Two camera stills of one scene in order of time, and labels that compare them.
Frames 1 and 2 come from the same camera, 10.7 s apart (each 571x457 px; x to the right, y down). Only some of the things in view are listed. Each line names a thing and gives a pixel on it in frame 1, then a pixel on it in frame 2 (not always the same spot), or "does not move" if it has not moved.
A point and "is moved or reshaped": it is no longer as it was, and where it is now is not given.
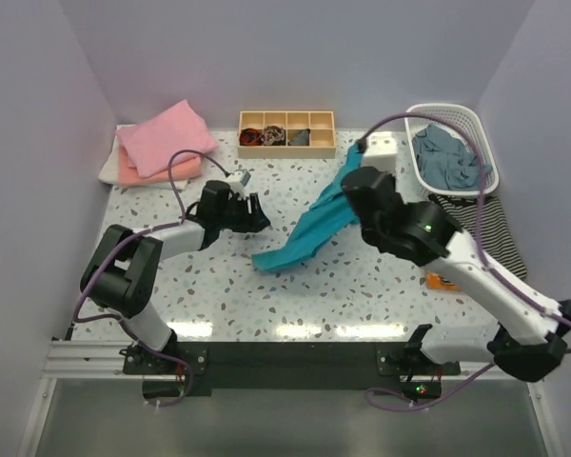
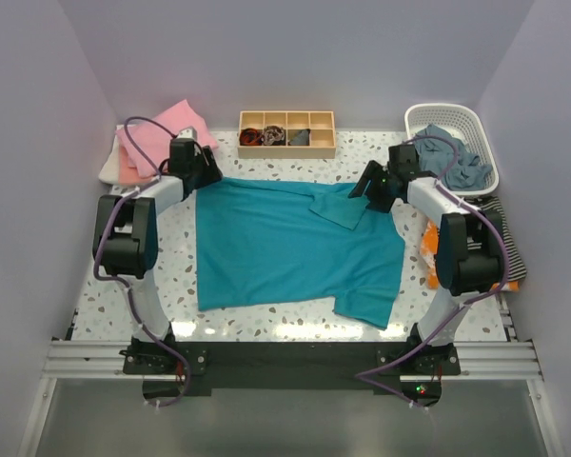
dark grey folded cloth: x=302 y=139 does not move
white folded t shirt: x=110 y=173 does not move
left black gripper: x=253 y=222 to x=211 y=171
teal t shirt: x=331 y=211 is moved or reshaped
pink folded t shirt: x=150 y=143 does not move
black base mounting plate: x=169 y=370 does not move
